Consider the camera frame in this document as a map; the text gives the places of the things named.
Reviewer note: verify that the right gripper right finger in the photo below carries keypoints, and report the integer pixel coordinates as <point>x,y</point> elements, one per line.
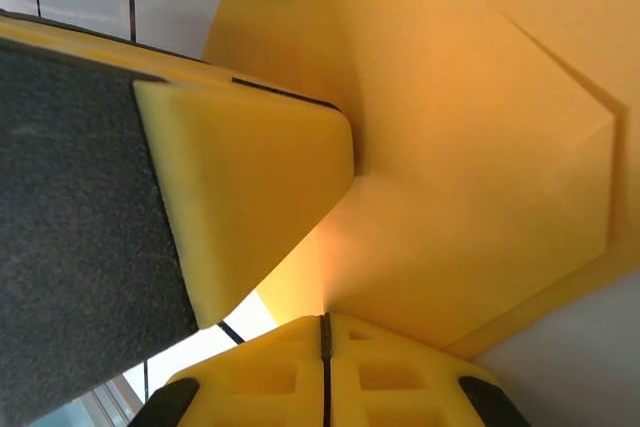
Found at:
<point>400,382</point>

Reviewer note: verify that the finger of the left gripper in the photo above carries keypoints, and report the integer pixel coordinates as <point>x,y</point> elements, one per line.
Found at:
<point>125,59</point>
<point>100,222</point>

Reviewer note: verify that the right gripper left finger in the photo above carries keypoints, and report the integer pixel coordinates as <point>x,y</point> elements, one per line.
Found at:
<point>260,382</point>

